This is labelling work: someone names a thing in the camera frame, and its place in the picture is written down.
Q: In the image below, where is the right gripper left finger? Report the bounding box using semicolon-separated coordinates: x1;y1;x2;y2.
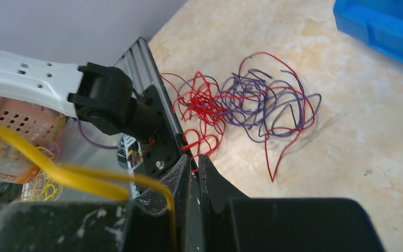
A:
0;155;190;251

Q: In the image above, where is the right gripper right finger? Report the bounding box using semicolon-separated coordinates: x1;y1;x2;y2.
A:
198;155;384;251

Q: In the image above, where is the yellow cable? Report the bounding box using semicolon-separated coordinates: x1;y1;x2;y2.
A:
0;116;178;252

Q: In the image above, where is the purple cable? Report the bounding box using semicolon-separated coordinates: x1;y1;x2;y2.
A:
177;69;323;143

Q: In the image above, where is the red cable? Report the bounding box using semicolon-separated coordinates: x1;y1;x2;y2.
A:
160;51;316;183

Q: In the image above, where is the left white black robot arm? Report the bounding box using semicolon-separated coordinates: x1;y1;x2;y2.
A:
0;50;163;141

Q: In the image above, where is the orange perforated electronics board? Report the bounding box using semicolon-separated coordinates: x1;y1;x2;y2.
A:
0;97;66;184

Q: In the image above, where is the blue three-compartment plastic bin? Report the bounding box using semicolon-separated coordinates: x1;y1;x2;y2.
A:
333;0;403;63

